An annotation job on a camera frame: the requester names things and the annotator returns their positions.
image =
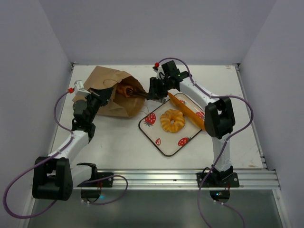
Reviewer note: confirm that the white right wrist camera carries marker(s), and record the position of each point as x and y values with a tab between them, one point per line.
159	71

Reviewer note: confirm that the aluminium front frame rail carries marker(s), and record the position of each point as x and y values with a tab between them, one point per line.
189	179

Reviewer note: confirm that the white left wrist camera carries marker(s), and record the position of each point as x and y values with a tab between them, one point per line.
79	89

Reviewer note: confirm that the strawberry pattern tray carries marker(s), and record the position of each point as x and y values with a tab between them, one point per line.
168	144

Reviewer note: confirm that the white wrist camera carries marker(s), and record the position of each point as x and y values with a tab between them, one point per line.
159	71
79	89

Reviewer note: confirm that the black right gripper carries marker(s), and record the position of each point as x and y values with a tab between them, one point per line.
154	88

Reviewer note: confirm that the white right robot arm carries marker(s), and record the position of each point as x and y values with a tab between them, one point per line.
219	115

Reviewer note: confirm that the long orange fake baguette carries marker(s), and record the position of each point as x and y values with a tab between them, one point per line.
187	112

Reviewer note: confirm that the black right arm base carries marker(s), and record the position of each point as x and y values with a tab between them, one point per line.
223	181

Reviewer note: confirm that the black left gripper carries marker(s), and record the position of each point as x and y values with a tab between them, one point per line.
102	95

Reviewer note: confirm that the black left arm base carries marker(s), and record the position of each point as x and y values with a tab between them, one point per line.
92	192

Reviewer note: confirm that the brown paper bag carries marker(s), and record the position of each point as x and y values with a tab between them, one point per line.
119	105

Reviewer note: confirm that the round yellow fake pastry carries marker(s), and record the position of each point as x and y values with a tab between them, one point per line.
172	121

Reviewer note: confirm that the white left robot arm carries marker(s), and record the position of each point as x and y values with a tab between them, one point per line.
54	179

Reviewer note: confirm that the metal tongs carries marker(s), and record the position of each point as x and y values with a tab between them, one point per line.
145	95

